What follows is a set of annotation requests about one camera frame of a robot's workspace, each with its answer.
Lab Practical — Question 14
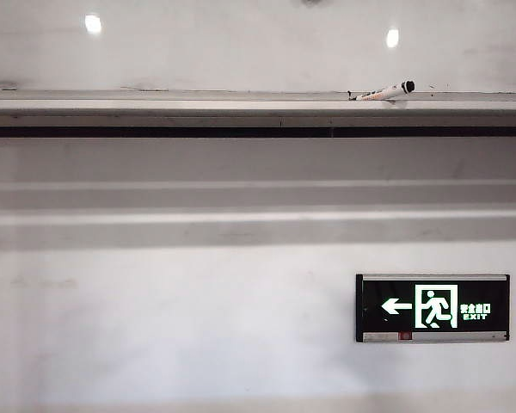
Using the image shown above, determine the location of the aluminium whiteboard marker tray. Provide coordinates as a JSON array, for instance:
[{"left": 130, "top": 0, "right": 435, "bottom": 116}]
[{"left": 0, "top": 88, "right": 516, "bottom": 139}]

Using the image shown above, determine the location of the illuminated green exit sign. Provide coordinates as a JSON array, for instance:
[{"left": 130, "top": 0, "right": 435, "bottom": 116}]
[{"left": 354, "top": 273, "right": 512, "bottom": 344}]

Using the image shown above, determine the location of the white marker black cap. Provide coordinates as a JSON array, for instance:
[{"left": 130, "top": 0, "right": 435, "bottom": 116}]
[{"left": 347, "top": 79, "right": 416, "bottom": 103}]

